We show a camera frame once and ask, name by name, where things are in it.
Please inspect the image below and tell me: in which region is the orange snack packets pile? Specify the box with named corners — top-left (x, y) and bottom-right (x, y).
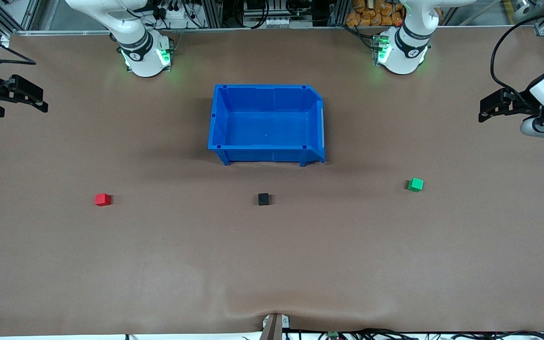
top-left (346, 0), bottom-right (406, 27)

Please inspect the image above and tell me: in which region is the white power strip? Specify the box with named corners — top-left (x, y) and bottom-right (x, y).
top-left (155, 4), bottom-right (193, 23)

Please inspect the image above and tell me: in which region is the brown table mat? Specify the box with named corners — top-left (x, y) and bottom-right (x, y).
top-left (0, 26), bottom-right (544, 337)

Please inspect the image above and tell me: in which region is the blue plastic storage bin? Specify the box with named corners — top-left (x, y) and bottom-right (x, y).
top-left (207, 84), bottom-right (325, 167)

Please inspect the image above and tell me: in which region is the white slotted connector strip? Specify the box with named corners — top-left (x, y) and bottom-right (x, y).
top-left (244, 17), bottom-right (313, 28)

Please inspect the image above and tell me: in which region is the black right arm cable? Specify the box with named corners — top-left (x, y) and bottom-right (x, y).
top-left (0, 24), bottom-right (37, 66)

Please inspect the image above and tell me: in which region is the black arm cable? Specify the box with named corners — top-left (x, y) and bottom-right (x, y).
top-left (0, 24), bottom-right (37, 66)
top-left (490, 4), bottom-right (544, 103)

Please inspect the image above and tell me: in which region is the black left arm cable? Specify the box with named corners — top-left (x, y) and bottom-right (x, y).
top-left (490, 4), bottom-right (544, 103)

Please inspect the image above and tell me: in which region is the aluminium frame post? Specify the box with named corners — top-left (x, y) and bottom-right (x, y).
top-left (200, 0), bottom-right (224, 28)

